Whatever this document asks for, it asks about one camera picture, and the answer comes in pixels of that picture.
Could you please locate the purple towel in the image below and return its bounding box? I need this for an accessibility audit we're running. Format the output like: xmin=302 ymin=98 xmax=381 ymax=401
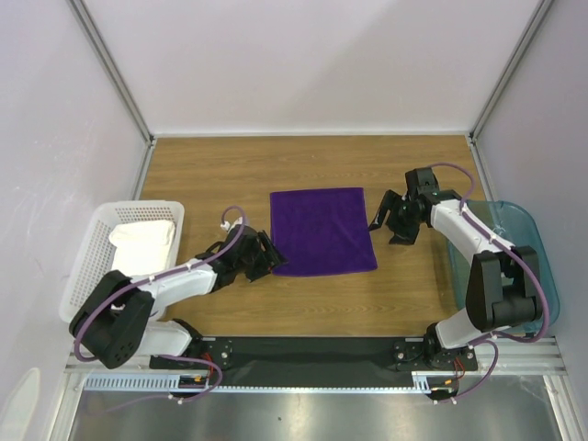
xmin=270 ymin=187 xmax=378 ymax=277

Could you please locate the white towel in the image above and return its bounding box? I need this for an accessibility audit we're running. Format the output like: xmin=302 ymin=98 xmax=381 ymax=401
xmin=108 ymin=220 xmax=175 ymax=277

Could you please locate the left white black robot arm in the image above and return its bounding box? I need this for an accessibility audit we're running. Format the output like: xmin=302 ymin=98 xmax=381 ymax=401
xmin=69 ymin=225 xmax=288 ymax=369

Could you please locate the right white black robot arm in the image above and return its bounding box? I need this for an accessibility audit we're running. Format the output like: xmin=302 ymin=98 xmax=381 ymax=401
xmin=369 ymin=166 xmax=550 ymax=369

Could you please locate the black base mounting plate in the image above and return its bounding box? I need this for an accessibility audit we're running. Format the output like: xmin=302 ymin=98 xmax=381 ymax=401
xmin=150 ymin=335 xmax=477 ymax=388

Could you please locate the teal translucent plastic tub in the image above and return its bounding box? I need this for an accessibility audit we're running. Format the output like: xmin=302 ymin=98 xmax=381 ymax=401
xmin=447 ymin=200 xmax=560 ymax=326

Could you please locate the white perforated plastic basket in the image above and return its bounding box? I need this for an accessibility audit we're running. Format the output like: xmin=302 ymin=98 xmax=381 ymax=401
xmin=59 ymin=200 xmax=185 ymax=322

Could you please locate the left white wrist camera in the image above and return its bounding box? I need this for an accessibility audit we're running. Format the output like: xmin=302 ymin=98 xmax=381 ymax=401
xmin=220 ymin=217 xmax=247 ymax=234

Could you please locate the aluminium frame rail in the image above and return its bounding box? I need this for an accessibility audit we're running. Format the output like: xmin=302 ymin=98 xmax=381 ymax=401
xmin=493 ymin=337 xmax=567 ymax=376

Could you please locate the right aluminium corner post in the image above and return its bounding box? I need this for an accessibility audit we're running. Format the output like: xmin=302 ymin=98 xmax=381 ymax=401
xmin=468 ymin=0 xmax=555 ymax=143

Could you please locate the aluminium corner post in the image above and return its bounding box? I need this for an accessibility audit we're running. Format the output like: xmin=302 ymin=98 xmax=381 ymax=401
xmin=66 ymin=0 xmax=154 ymax=146
xmin=468 ymin=0 xmax=555 ymax=143

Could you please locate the left aluminium corner post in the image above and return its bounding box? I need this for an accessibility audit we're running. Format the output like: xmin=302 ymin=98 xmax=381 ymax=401
xmin=66 ymin=0 xmax=154 ymax=146

